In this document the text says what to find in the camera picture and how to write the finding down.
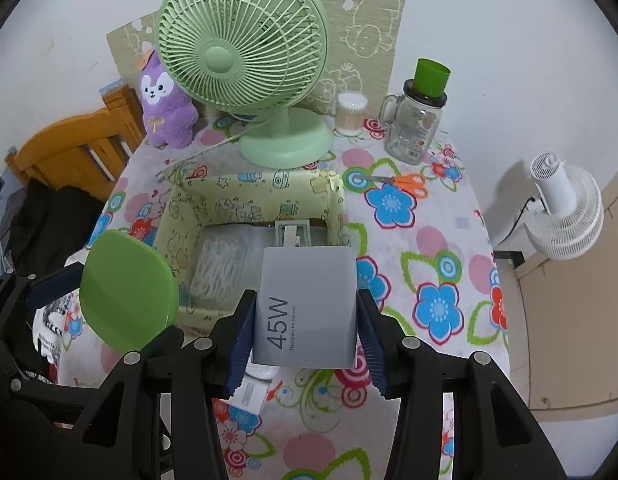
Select white floor fan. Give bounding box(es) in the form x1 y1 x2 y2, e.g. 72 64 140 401
529 152 604 261

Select green oval case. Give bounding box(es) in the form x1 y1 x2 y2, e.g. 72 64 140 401
80 230 181 354

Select purple plush toy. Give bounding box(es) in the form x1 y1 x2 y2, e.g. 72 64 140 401
138 50 200 150

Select glass jar with green lid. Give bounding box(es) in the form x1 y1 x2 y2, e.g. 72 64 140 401
379 58 452 165

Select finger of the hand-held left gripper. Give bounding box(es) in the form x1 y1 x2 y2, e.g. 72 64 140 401
138 326 186 362
26 262 86 312

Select cotton swab container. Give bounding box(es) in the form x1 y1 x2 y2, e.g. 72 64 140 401
335 92 368 136

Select floral tablecloth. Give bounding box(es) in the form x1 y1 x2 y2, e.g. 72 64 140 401
56 115 512 480

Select black clothing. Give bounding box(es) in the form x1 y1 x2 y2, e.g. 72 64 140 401
8 177 108 277

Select white printed bag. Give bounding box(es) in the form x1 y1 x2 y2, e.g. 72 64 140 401
33 302 86 367

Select beige cartoon wall mat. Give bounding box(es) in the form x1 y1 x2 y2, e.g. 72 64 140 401
106 0 407 128

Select cartoon print storage box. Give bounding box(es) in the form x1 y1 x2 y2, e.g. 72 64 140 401
154 169 351 335

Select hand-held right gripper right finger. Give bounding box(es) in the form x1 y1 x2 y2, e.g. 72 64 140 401
356 290 570 480

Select green desk fan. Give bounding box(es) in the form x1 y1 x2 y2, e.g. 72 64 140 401
156 0 334 169

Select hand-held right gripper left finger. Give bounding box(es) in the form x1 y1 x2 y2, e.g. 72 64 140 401
54 288 258 480

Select white charger box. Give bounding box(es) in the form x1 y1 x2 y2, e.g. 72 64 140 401
251 246 358 369

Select wooden chair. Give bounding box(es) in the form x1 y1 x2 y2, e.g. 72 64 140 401
4 84 148 192

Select white charger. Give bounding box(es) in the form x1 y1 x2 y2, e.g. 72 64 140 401
240 364 280 417

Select clear plastic box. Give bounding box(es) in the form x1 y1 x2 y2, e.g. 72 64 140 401
189 237 250 307

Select orange handled scissors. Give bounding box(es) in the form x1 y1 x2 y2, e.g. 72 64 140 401
361 172 430 199

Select black power cable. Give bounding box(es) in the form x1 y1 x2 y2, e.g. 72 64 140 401
494 195 540 252

